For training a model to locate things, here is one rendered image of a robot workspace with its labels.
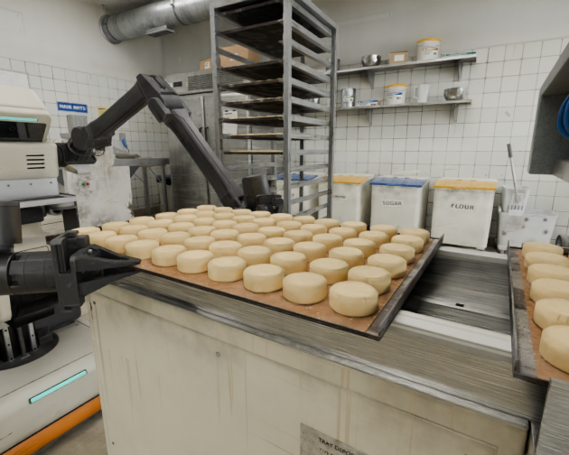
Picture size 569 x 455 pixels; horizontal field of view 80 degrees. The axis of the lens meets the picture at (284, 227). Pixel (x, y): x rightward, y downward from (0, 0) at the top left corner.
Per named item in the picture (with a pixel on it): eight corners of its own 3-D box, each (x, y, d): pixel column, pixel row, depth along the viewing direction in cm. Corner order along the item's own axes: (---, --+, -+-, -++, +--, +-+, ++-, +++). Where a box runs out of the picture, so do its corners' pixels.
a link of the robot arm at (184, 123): (171, 106, 106) (144, 106, 97) (181, 92, 103) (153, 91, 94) (251, 218, 107) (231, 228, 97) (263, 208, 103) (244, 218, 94)
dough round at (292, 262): (310, 274, 45) (310, 260, 45) (273, 277, 44) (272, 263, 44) (302, 263, 50) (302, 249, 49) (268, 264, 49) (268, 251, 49)
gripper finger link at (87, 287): (134, 243, 45) (54, 246, 43) (138, 292, 47) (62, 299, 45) (142, 231, 52) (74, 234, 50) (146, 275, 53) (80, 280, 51)
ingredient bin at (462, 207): (425, 254, 356) (433, 180, 339) (436, 240, 409) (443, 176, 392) (485, 263, 328) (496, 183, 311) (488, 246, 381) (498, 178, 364)
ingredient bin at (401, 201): (366, 246, 387) (369, 178, 370) (380, 234, 440) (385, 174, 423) (415, 253, 360) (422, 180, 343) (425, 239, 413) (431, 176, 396)
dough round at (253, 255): (265, 270, 47) (265, 255, 46) (232, 266, 48) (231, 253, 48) (276, 259, 52) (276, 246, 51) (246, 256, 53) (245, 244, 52)
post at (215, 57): (226, 301, 216) (213, 2, 178) (222, 301, 218) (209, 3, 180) (228, 300, 219) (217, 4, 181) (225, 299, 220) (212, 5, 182)
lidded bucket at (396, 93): (408, 106, 395) (410, 86, 390) (404, 103, 374) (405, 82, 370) (387, 106, 407) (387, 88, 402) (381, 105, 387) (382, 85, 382)
